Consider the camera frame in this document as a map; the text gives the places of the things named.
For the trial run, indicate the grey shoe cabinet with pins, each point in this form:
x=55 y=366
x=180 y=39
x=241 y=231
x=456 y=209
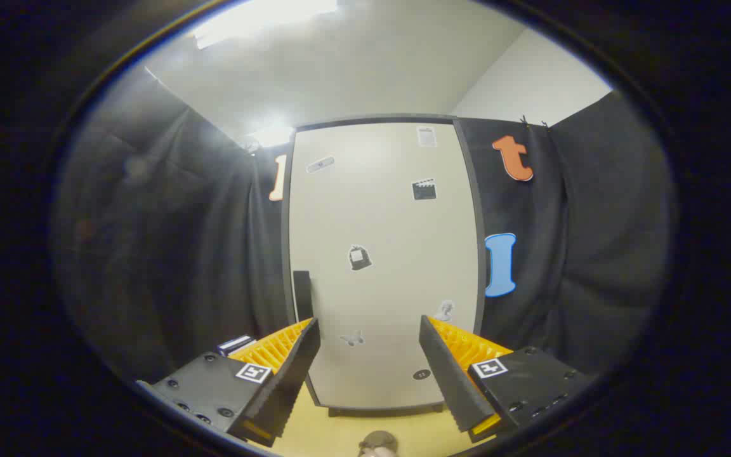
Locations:
x=481 y=254

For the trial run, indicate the black backdrop cloth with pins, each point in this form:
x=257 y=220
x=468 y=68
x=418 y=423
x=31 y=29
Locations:
x=169 y=254

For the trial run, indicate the dark blue book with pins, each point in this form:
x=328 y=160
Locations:
x=232 y=343

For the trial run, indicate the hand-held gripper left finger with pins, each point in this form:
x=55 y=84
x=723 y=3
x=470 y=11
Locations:
x=296 y=374

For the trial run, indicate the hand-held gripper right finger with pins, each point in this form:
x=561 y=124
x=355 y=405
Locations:
x=445 y=374

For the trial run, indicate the brown fuzzy shoe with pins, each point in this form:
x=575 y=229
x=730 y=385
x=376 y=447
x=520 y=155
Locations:
x=378 y=441

